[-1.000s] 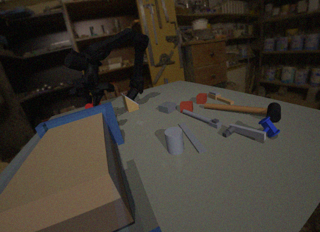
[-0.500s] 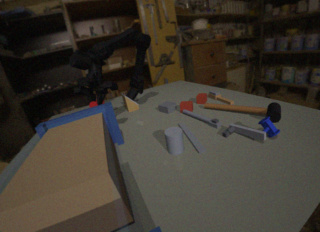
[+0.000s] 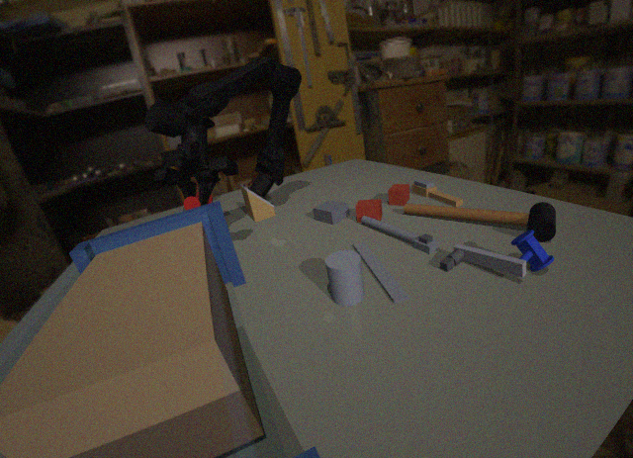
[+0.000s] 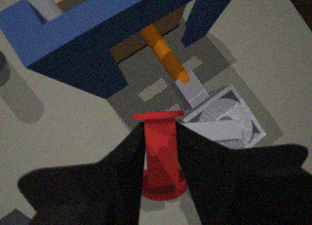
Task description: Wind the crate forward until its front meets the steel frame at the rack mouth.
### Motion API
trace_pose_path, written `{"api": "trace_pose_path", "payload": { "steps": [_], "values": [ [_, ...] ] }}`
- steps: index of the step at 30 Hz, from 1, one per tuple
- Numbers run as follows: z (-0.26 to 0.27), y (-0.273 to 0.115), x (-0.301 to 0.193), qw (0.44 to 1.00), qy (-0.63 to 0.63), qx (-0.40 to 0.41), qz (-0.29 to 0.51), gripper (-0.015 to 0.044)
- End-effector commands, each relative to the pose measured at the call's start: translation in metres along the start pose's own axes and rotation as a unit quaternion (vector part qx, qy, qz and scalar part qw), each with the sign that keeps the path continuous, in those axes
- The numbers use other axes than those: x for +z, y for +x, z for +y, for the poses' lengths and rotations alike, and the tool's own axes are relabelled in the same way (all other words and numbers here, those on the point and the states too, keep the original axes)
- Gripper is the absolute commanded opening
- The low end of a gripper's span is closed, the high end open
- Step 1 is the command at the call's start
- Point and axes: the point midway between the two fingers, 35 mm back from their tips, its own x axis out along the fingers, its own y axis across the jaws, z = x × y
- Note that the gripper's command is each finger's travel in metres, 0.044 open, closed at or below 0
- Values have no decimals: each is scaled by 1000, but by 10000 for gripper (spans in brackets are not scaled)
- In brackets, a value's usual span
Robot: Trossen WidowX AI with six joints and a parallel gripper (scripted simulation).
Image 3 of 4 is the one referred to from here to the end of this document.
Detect grey cylinder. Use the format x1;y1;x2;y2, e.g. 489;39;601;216
325;250;365;306

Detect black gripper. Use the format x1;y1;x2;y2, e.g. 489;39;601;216
154;137;239;206

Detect black-headed mallet with wooden handle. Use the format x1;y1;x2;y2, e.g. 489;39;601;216
404;202;556;242

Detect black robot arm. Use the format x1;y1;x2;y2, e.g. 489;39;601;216
144;55;302;200

